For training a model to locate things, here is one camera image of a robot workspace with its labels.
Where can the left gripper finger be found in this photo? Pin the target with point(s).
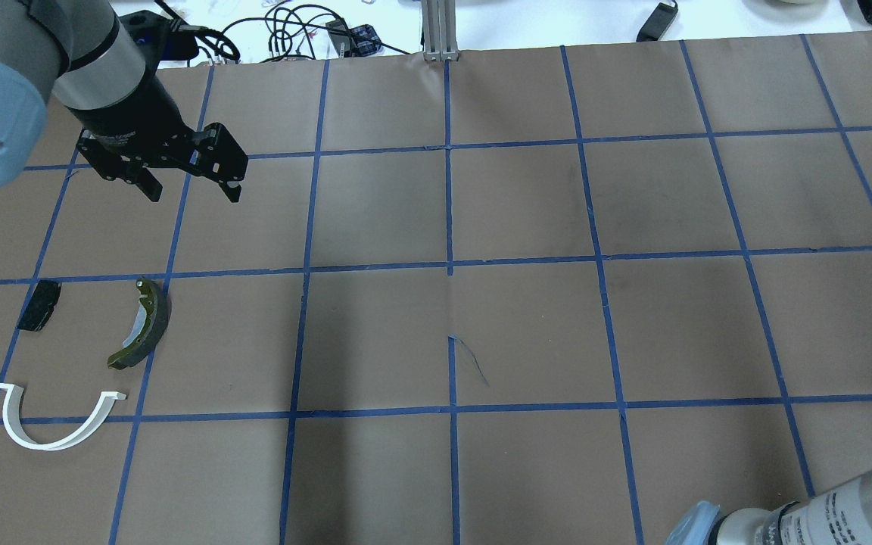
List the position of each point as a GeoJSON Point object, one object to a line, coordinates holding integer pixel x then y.
{"type": "Point", "coordinates": [232, 189]}
{"type": "Point", "coordinates": [149, 186]}

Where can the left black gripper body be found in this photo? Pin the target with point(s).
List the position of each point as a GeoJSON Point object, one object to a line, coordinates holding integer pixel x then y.
{"type": "Point", "coordinates": [135, 108]}

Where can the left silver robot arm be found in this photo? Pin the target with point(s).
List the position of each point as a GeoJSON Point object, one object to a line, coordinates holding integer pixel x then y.
{"type": "Point", "coordinates": [102, 67]}

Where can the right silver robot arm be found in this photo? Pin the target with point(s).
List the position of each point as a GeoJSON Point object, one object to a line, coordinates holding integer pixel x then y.
{"type": "Point", "coordinates": [842, 515]}

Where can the olive green brake shoe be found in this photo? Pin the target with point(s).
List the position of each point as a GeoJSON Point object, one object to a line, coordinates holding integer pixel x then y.
{"type": "Point", "coordinates": [149, 326]}

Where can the black brake pad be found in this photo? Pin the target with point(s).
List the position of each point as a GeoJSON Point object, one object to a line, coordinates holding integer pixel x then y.
{"type": "Point", "coordinates": [39, 308]}

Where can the black power adapter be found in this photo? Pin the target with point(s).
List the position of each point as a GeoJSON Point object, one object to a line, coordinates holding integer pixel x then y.
{"type": "Point", "coordinates": [658, 21]}

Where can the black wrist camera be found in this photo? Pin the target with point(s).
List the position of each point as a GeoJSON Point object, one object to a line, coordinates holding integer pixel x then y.
{"type": "Point", "coordinates": [160, 38]}

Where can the aluminium frame post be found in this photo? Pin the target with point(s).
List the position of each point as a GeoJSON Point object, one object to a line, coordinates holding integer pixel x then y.
{"type": "Point", "coordinates": [439, 39]}

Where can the white curved plastic bracket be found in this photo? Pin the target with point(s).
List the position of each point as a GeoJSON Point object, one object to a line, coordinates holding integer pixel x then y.
{"type": "Point", "coordinates": [15, 427]}

